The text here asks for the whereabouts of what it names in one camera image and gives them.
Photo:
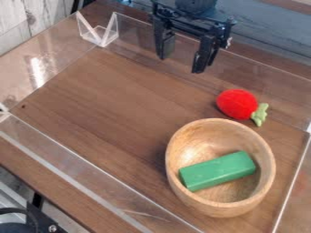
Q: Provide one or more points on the red plush strawberry toy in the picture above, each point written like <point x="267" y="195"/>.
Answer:
<point x="237" y="103"/>

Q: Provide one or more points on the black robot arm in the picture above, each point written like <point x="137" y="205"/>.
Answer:
<point x="196" y="18"/>

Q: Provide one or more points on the green rectangular block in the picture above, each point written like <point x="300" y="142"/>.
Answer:
<point x="216" y="171"/>

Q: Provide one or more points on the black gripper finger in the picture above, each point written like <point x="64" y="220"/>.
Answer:
<point x="205" y="53"/>
<point x="164" y="38"/>

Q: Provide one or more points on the brown wooden bowl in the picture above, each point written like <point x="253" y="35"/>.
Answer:
<point x="207" y="139"/>

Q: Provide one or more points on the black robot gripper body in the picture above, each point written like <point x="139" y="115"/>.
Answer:
<point x="200" y="16"/>

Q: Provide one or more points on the black device lower left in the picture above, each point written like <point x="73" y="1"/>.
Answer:
<point x="37" y="221"/>

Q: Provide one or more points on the clear acrylic corner bracket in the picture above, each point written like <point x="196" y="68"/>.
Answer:
<point x="99" y="35"/>

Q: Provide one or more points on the clear acrylic front barrier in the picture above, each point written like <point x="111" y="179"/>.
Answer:
<point x="87" y="192"/>

